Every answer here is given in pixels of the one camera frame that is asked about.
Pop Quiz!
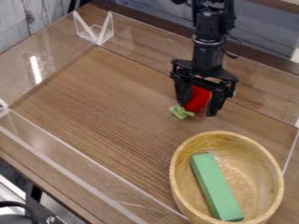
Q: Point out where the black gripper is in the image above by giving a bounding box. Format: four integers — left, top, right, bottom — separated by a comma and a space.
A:
170, 59, 238, 116

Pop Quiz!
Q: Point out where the red toy strawberry green stem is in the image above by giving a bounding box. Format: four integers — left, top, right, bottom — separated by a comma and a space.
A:
169, 86, 210, 120

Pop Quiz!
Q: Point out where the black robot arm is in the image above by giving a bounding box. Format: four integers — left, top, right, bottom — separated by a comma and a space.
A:
169, 0, 238, 120

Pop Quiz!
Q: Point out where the green rectangular block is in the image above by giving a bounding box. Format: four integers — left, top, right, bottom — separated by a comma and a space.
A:
190, 153, 244, 222

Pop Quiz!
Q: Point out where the wooden bowl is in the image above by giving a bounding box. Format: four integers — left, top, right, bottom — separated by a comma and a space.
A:
169, 130, 284, 224

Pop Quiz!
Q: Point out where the black metal stand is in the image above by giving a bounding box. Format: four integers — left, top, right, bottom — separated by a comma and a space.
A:
25, 185, 66, 224

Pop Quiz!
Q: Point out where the clear acrylic enclosure wall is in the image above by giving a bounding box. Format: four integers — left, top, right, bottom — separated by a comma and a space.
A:
0, 7, 299, 224

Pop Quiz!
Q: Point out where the black cable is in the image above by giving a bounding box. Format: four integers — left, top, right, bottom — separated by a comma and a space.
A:
220, 32, 244, 60

